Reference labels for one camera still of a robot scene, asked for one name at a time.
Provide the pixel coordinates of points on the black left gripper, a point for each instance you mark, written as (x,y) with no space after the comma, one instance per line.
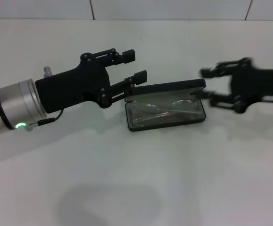
(72,90)

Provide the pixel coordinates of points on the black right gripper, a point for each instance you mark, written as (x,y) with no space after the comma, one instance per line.
(256,82)

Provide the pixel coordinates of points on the black glasses case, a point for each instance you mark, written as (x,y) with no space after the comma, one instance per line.
(169,86)

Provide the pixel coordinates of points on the clear white glasses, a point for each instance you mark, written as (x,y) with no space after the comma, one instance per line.
(150,108)

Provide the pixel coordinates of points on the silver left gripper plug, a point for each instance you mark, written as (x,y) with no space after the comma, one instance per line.
(48,71)

